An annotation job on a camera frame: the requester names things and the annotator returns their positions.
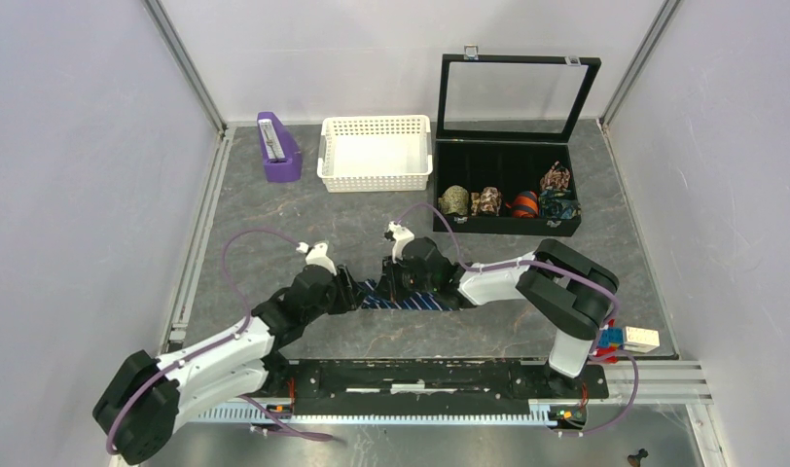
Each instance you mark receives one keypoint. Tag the small black object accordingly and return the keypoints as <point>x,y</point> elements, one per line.
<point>635,460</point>

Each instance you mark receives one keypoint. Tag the brown floral rolled tie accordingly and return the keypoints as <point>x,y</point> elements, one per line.
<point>487,202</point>

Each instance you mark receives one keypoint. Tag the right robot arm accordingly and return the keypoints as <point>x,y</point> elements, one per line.
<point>573,292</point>

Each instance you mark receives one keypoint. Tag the white lego block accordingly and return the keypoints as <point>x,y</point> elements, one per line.
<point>640,340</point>

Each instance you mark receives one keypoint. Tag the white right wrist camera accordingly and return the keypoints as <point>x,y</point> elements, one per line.
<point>400,237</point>

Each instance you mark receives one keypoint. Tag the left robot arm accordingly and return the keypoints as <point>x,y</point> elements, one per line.
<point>150,398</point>

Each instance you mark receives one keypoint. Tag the blue red lego blocks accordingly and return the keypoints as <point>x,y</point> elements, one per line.
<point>611,339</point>

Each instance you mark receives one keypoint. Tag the black tie storage box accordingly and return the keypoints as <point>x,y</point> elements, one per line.
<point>503,120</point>

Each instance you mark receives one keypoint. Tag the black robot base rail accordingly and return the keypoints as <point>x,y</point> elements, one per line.
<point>424,387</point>

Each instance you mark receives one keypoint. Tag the orange navy striped rolled tie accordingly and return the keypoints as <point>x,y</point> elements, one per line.
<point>524,206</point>

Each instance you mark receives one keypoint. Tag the olive green rolled tie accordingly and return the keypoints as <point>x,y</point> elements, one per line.
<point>454,201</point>

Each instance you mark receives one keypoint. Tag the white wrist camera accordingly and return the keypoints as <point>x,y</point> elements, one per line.
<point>400,237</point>
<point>317,255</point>

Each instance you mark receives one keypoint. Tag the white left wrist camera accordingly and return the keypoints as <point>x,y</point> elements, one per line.
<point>317,255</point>

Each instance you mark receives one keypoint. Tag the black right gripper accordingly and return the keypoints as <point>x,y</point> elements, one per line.
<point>390,287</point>

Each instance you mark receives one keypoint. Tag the white plastic basket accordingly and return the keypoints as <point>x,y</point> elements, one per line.
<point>368,154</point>

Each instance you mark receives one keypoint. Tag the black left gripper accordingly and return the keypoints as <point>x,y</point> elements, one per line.
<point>348,295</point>

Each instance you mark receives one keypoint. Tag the purple metronome stand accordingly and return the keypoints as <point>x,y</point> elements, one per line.
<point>281,155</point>

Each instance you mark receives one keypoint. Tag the blue yellow patterned tie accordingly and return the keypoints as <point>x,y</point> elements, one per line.
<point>558,205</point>

